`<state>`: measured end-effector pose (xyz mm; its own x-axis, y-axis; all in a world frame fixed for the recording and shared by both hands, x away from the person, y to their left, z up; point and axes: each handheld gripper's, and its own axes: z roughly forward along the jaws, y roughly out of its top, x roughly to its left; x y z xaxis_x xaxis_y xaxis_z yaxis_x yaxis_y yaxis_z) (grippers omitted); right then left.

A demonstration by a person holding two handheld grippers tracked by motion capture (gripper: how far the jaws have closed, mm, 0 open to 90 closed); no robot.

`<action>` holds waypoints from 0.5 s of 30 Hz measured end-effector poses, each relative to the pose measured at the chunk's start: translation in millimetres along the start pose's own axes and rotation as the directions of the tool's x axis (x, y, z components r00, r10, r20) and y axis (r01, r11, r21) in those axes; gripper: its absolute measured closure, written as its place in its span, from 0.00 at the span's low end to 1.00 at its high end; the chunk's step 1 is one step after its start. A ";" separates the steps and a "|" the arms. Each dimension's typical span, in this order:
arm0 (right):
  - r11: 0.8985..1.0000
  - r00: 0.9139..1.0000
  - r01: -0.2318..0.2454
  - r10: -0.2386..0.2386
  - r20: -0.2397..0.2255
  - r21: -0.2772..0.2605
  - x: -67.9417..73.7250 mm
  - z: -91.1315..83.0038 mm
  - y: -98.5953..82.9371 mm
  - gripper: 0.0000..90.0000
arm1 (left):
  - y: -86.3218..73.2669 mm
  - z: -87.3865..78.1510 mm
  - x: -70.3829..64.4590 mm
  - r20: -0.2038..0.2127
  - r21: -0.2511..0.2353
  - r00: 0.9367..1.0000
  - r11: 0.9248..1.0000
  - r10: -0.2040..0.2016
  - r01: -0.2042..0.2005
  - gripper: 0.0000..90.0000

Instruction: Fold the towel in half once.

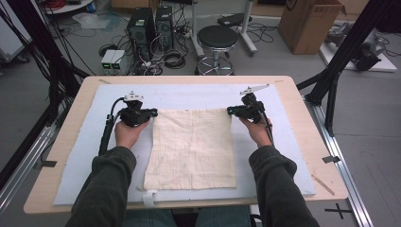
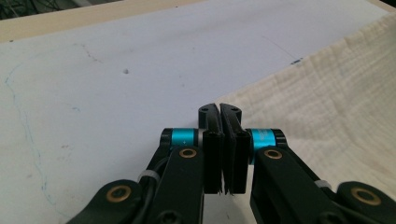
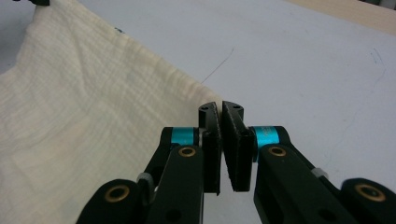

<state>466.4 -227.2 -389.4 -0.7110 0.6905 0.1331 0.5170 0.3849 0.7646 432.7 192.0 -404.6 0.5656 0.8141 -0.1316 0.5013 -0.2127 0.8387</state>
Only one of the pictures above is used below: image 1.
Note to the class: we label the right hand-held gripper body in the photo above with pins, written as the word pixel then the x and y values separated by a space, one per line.
pixel 250 110

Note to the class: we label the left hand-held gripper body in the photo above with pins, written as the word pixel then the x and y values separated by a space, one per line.
pixel 134 116

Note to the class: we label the cream checked cloth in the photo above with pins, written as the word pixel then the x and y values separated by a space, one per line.
pixel 192 148

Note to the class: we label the person's left hand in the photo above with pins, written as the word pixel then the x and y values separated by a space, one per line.
pixel 127 135

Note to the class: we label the person's right hand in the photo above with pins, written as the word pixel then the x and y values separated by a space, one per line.
pixel 258 134

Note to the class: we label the white foam mat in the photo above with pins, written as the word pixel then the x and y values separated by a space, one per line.
pixel 94 142

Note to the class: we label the white power supply unit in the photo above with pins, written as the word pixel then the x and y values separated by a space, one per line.
pixel 108 58
pixel 118 58

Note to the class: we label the black round stool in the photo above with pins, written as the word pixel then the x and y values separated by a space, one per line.
pixel 217 38

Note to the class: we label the large black computer tower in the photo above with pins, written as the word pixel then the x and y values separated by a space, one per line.
pixel 141 31

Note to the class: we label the slim black computer tower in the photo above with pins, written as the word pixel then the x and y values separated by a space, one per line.
pixel 164 28

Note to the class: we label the flat black case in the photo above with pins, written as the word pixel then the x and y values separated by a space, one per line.
pixel 233 19

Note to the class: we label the black tape piece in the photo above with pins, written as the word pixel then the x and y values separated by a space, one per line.
pixel 47 164
pixel 331 159

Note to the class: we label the cardboard box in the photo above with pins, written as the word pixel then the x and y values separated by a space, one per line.
pixel 309 28

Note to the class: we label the clear plastic bag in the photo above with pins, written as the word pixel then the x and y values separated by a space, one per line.
pixel 94 21

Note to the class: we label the person's left leg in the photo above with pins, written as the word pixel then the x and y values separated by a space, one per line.
pixel 151 219

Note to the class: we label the person's leg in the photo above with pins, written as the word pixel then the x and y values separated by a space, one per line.
pixel 151 219
pixel 223 217

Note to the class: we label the thin wooden stick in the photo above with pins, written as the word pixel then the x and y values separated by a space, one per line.
pixel 323 185

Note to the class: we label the person's right leg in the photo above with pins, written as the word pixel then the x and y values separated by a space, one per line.
pixel 223 217

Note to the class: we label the black tape cross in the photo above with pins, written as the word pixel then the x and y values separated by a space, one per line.
pixel 338 210

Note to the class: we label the white board with device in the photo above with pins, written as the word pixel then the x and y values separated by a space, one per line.
pixel 378 64

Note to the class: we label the black metal frame stand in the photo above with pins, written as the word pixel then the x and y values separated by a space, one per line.
pixel 343 53
pixel 41 47

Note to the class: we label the aluminium rail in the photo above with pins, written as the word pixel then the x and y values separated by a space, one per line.
pixel 343 170
pixel 25 164

